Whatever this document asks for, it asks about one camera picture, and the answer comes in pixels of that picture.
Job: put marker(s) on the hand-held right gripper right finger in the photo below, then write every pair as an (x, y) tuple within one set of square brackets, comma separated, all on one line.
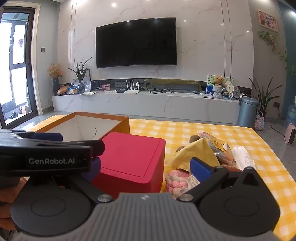
[(200, 169)]

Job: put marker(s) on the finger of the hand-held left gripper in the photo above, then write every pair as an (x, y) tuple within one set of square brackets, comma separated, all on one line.
[(46, 137), (97, 147)]

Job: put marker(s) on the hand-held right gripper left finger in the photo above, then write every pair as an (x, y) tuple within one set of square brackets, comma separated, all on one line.
[(93, 165)]

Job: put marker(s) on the yellow cloth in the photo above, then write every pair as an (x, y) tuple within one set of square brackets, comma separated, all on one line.
[(196, 154)]

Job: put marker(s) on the orange cardboard box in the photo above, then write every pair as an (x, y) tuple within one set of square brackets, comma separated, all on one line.
[(97, 125)]

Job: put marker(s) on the pink crochet toy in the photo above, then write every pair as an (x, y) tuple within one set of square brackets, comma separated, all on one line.
[(177, 183)]

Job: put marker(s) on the snack packet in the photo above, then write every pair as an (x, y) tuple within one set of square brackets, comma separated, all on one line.
[(218, 148)]

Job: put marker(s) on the brown kiwi fruit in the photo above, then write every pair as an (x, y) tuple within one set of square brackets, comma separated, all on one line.
[(194, 139), (179, 149)]

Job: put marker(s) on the red box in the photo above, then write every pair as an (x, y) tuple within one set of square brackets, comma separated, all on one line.
[(129, 155)]

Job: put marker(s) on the white crumpled tissue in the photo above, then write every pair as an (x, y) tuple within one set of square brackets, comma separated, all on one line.
[(242, 157)]

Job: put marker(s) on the brown gourd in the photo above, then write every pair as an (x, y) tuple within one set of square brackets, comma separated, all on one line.
[(63, 90)]

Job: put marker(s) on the dark vase with yellow flowers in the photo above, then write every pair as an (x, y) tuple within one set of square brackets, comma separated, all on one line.
[(55, 85)]

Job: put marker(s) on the pink photo card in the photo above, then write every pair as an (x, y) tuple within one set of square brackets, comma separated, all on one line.
[(106, 87)]

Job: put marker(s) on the white marble TV stand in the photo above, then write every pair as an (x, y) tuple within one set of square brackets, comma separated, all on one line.
[(143, 104)]

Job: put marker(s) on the white router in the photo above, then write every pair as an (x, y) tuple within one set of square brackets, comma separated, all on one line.
[(131, 91)]

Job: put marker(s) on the yellow checked tablecloth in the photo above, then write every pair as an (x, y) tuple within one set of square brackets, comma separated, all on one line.
[(266, 180)]

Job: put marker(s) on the green plant in glass vase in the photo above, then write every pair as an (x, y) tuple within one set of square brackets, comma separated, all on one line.
[(79, 74)]

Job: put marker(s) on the grey trash bin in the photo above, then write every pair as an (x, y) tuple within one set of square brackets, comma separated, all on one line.
[(247, 113)]

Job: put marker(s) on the sliding glass door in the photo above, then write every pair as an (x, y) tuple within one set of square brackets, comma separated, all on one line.
[(13, 69)]

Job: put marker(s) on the woven handbag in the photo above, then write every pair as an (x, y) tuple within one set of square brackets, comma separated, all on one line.
[(259, 122)]

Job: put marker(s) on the round paper fan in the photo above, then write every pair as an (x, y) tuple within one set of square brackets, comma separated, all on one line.
[(228, 86)]

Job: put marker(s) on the green and blue poster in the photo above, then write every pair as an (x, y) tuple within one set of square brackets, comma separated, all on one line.
[(211, 81)]

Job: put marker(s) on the brown teddy bear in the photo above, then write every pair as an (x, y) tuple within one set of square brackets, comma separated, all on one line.
[(219, 81)]

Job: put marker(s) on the potted plant with long leaves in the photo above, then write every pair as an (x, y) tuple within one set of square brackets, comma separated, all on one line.
[(263, 97)]

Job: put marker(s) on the pink heater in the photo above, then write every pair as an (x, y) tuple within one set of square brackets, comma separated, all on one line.
[(291, 134)]

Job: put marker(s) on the blue water bottle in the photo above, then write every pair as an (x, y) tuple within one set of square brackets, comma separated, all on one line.
[(291, 115)]

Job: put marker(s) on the black television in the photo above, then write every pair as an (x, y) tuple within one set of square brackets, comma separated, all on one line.
[(136, 42)]

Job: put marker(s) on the hanging vine plant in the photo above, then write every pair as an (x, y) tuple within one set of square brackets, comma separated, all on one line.
[(268, 37)]

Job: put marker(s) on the wall outlet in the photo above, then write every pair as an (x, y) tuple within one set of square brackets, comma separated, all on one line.
[(276, 104)]

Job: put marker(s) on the framed wall picture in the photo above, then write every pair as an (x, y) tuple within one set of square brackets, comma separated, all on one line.
[(268, 20)]

